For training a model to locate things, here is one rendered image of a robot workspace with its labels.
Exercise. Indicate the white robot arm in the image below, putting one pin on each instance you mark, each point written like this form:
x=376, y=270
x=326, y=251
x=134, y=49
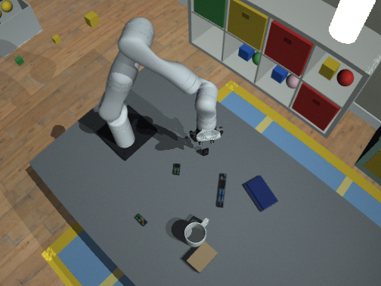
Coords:
x=134, y=50

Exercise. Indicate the tan rectangular block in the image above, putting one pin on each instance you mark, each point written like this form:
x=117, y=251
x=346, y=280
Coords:
x=202, y=257

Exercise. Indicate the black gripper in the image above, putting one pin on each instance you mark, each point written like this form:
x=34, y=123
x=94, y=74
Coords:
x=193, y=135

